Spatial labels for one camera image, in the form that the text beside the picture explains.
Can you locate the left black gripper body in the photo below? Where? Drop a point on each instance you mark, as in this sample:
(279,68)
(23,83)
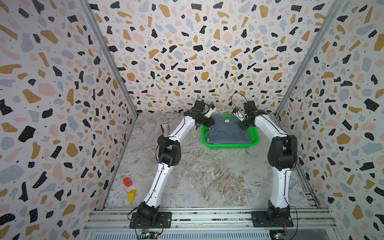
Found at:
(205,121)

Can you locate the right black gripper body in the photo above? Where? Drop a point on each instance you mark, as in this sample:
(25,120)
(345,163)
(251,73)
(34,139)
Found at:
(243,124)

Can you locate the grey t-shirt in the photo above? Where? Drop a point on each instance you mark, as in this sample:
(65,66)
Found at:
(226,130)

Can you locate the green plastic basket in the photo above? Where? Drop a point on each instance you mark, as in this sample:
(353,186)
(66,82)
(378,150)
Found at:
(252,131)

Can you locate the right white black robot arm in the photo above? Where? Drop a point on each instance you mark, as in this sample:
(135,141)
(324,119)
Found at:
(282,157)

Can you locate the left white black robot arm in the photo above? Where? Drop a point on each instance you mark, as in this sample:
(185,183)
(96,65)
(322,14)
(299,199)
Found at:
(168,156)

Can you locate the sprinkle tube on black base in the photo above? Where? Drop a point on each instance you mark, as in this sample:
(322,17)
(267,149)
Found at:
(165,125)

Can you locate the red block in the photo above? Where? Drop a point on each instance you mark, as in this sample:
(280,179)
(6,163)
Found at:
(127,182)

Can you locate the yellow block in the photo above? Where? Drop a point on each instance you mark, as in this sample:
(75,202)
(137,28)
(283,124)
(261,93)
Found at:
(131,195)

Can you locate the right circuit board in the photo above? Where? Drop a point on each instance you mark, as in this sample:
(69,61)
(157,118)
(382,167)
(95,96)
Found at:
(277,235)

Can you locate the circuit board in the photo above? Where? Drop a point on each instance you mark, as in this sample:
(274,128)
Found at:
(148,235)
(277,235)

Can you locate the left circuit board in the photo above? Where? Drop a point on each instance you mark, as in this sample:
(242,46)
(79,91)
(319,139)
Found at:
(148,235)

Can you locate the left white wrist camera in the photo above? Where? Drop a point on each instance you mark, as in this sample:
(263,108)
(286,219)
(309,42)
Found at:
(210,111)

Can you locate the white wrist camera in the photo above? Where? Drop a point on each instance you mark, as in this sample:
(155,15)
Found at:
(238,114)
(210,111)

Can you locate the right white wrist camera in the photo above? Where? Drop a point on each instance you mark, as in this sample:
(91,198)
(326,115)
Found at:
(238,114)

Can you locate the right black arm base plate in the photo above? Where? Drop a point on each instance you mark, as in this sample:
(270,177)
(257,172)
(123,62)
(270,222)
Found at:
(270,218)

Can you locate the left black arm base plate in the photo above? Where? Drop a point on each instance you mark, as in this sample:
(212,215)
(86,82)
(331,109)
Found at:
(160,220)

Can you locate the aluminium front rail frame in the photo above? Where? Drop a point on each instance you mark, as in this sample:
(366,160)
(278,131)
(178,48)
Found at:
(217,223)

